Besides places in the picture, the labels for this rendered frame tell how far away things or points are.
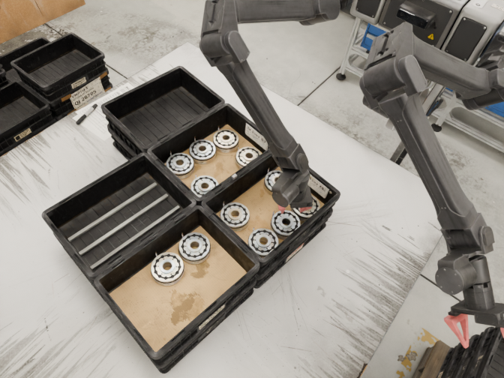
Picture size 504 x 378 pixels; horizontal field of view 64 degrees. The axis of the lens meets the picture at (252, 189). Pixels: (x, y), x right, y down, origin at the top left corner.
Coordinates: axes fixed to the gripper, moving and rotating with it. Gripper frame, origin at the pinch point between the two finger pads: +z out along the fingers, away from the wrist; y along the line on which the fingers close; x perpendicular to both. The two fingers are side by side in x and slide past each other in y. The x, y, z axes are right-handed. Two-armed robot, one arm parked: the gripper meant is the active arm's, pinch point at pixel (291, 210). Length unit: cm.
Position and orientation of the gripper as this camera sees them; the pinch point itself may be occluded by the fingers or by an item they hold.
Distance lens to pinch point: 133.1
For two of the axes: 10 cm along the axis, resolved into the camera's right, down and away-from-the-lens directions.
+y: 9.9, -0.6, 1.1
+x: -1.1, -8.1, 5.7
